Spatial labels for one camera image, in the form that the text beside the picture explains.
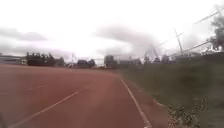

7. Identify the long low building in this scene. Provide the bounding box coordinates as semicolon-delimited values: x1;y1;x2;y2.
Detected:
0;54;28;66

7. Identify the tall tree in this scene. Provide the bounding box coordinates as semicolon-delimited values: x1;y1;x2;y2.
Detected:
209;13;224;52

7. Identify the utility pole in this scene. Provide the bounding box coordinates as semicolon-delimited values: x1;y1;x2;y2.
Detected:
173;27;184;56

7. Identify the clump of dark trees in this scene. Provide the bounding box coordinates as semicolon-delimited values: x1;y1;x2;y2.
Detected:
76;58;97;69

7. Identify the red running track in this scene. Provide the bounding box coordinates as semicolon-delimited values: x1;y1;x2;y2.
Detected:
0;63;171;128

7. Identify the dark tree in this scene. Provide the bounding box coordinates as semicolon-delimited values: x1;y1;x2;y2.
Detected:
103;54;118;69

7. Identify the grass bank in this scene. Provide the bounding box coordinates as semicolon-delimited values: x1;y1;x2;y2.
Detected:
113;53;224;128

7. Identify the row of dark trees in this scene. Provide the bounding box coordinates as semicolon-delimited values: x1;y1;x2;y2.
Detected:
25;51;66;67

